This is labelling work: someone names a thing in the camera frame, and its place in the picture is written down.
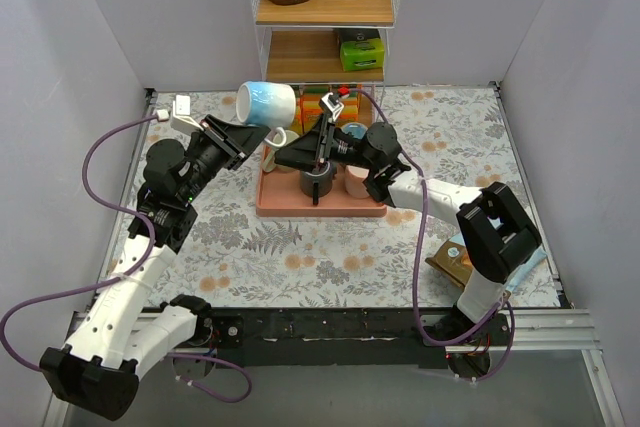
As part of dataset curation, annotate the dark grey mug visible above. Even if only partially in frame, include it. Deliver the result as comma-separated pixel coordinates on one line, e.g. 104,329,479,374
299,162,335,206

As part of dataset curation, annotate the chips bag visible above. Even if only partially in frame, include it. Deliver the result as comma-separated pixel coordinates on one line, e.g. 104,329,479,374
425,234,547,295

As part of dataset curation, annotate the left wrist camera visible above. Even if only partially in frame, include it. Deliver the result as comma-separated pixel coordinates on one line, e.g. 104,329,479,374
156,94,204,136

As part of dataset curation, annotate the aluminium frame rail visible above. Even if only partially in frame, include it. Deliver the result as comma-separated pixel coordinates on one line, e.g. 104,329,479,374
62,310,601,354

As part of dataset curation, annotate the dark tissue pack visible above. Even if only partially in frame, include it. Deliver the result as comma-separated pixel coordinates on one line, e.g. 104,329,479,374
334,28,380,45

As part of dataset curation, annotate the green tissue pack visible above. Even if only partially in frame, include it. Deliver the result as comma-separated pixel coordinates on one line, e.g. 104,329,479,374
339,38,385,72

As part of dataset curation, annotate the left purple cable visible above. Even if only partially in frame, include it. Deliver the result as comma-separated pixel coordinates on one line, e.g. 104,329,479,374
0,111,253,404

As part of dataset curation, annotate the purple cable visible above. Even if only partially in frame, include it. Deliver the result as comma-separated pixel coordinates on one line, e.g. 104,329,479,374
349,89,516,382
0,111,253,404

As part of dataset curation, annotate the blue floral mug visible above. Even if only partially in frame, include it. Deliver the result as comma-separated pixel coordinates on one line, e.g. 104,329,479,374
341,122,368,140

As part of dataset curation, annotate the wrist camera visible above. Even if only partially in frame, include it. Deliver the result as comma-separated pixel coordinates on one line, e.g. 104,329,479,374
156,94,204,136
319,88,350,123

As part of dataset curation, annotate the white blue mug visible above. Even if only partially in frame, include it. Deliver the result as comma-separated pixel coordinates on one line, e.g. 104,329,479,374
236,81,296,149

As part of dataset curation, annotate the floral table mat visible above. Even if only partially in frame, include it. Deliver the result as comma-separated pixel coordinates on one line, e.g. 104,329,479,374
98,86,561,309

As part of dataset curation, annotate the white wire shelf rack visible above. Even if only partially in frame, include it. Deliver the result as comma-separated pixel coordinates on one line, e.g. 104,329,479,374
250,0,401,98

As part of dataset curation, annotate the pink mug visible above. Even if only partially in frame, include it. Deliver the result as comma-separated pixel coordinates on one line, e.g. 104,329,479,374
344,165,375,202

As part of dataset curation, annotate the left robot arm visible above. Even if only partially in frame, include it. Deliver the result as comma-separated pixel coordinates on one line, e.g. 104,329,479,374
39,115,269,421

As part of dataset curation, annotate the green mug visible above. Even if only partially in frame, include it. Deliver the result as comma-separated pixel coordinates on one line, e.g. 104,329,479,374
261,129,299,173

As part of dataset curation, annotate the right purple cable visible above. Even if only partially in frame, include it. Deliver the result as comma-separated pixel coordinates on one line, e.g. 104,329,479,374
349,89,516,382

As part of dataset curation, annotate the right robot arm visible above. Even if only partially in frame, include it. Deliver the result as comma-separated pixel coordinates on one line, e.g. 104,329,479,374
274,121,542,346

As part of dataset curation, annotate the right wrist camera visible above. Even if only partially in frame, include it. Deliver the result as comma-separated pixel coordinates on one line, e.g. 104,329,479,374
319,88,350,123

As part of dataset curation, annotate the pink tray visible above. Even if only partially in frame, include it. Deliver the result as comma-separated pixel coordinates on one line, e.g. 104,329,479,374
255,167,387,218

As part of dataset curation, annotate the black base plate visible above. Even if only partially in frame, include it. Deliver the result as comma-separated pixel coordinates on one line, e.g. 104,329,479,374
154,306,514,371

